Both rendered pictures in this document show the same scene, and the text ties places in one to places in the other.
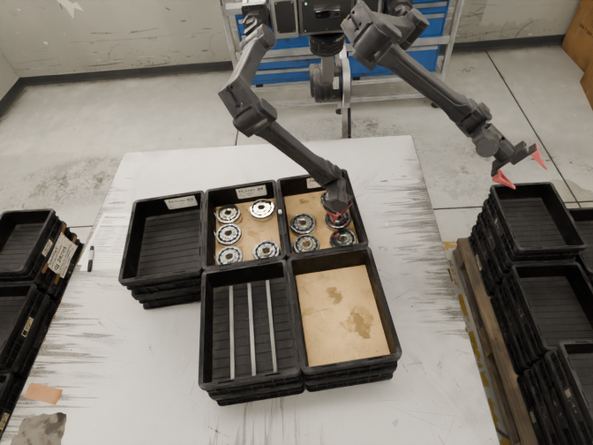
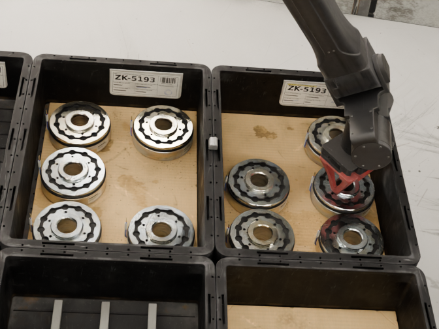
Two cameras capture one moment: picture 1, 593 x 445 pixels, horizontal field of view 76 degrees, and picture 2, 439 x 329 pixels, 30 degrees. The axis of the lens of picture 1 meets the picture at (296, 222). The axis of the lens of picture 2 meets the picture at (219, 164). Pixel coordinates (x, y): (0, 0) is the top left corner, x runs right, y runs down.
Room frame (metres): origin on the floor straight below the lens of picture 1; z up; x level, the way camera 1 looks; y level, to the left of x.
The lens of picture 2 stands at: (0.09, 0.15, 1.87)
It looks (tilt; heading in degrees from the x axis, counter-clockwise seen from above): 48 degrees down; 353
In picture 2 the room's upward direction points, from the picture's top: 9 degrees clockwise
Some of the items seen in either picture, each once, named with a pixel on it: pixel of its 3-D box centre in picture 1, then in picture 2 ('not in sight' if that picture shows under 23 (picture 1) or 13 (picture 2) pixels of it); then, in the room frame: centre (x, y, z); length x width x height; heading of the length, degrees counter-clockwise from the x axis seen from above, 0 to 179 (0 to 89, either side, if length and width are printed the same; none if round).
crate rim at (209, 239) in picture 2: (242, 222); (115, 149); (0.94, 0.21, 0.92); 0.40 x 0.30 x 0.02; 1
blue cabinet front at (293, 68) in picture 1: (288, 49); not in sight; (2.87, -0.12, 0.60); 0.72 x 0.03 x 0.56; 84
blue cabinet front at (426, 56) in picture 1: (394, 41); not in sight; (2.78, -0.91, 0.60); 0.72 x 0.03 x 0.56; 84
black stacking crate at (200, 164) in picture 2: (244, 230); (115, 171); (0.94, 0.21, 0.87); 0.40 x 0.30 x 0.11; 1
